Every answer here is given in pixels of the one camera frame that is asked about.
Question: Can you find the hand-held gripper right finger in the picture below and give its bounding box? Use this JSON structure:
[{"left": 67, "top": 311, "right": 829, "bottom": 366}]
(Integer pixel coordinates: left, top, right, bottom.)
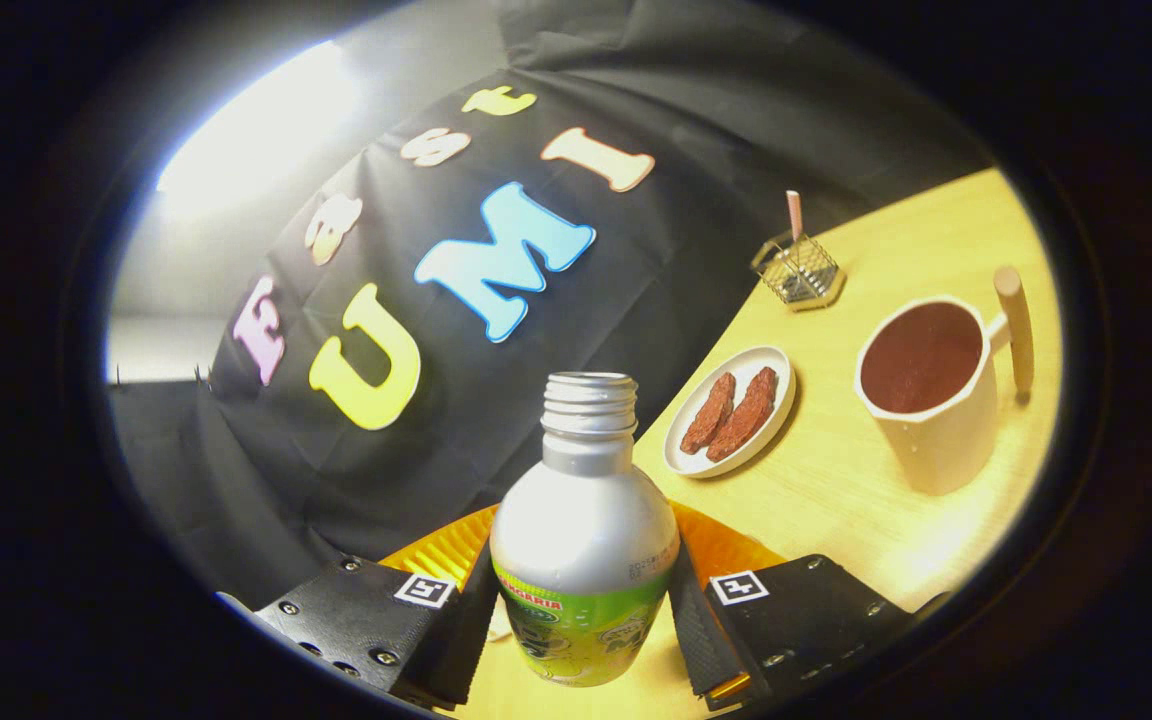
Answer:
[{"left": 669, "top": 500, "right": 922, "bottom": 711}]

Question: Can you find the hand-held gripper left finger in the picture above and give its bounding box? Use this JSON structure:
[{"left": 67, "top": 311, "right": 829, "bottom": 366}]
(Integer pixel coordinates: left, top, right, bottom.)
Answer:
[{"left": 254, "top": 503, "right": 502, "bottom": 711}]

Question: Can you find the silver bottle green label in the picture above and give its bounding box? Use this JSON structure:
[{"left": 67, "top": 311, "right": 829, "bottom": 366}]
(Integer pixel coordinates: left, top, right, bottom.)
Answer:
[{"left": 489, "top": 371, "right": 682, "bottom": 689}]

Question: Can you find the white cup wooden handle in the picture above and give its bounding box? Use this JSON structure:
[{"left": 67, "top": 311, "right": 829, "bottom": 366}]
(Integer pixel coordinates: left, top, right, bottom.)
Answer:
[{"left": 854, "top": 265, "right": 1035, "bottom": 498}]

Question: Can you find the white oval plate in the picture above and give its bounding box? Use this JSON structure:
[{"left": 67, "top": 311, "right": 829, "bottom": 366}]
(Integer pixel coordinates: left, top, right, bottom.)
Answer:
[{"left": 663, "top": 345, "right": 797, "bottom": 480}]

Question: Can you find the wooden table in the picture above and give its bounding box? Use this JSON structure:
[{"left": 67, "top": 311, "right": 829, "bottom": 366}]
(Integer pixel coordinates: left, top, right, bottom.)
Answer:
[{"left": 456, "top": 167, "right": 1065, "bottom": 720}]

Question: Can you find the red meat slice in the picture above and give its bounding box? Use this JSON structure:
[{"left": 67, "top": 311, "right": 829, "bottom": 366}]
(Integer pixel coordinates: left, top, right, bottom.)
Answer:
[
  {"left": 706, "top": 366, "right": 780, "bottom": 463},
  {"left": 679, "top": 372, "right": 738, "bottom": 456}
]

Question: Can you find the gold wire basket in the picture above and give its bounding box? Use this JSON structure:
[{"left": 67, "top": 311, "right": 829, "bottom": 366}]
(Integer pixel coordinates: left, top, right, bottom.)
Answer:
[{"left": 750, "top": 233, "right": 848, "bottom": 313}]

